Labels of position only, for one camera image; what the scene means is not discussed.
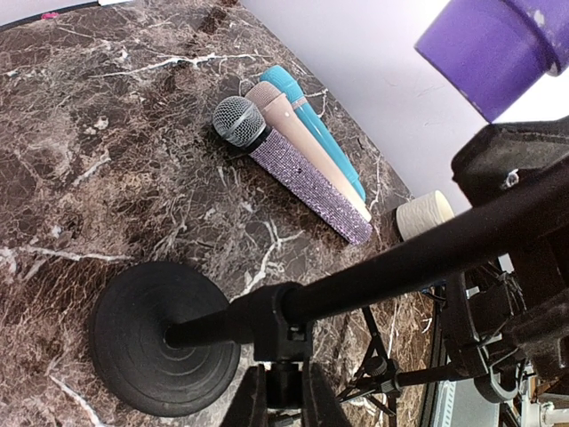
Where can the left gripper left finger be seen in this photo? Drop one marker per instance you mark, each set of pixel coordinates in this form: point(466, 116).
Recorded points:
point(249, 407)

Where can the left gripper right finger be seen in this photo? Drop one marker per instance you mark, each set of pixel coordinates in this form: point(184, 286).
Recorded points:
point(320, 408)

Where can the black tripod shock-mount stand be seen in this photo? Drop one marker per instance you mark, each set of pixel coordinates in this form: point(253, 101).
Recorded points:
point(471, 312)

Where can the black stand of purple microphone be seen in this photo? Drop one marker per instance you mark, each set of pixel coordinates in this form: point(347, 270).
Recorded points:
point(165, 340)

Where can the glitter silver-head microphone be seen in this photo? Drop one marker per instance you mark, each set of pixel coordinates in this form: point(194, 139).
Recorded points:
point(239, 122)

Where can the beige microphone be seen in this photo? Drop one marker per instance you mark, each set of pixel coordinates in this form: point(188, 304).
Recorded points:
point(278, 112)

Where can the blue microphone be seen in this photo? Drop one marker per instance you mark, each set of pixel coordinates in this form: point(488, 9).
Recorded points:
point(285, 83)

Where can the purple microphone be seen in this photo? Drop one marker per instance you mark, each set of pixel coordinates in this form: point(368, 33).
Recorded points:
point(494, 51)

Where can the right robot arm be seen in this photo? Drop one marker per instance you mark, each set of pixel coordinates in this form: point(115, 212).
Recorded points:
point(521, 169)

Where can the cream mug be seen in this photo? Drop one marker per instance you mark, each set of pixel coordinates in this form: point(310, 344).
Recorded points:
point(423, 214)

